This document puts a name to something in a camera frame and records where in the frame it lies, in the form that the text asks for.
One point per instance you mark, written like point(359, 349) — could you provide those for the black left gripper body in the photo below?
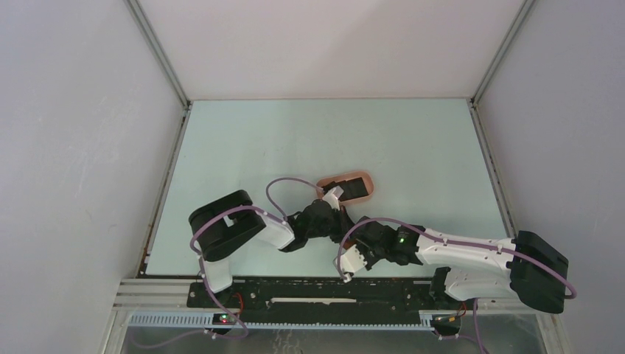
point(335, 227)

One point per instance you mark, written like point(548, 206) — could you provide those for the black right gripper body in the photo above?
point(372, 256)

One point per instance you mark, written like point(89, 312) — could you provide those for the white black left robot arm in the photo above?
point(223, 226)

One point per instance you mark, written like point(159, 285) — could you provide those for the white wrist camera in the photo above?
point(332, 197)
point(349, 263)

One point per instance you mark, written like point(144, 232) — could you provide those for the black card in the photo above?
point(352, 189)

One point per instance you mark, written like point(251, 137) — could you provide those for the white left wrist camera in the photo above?
point(332, 197)

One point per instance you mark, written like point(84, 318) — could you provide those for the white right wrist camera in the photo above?
point(349, 263)

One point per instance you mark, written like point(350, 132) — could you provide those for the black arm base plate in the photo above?
point(365, 301)

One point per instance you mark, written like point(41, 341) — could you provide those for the pink oval plastic tray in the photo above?
point(350, 175)

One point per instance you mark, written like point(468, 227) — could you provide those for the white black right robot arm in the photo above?
point(525, 268)

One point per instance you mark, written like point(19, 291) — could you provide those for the aluminium frame rail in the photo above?
point(155, 302)

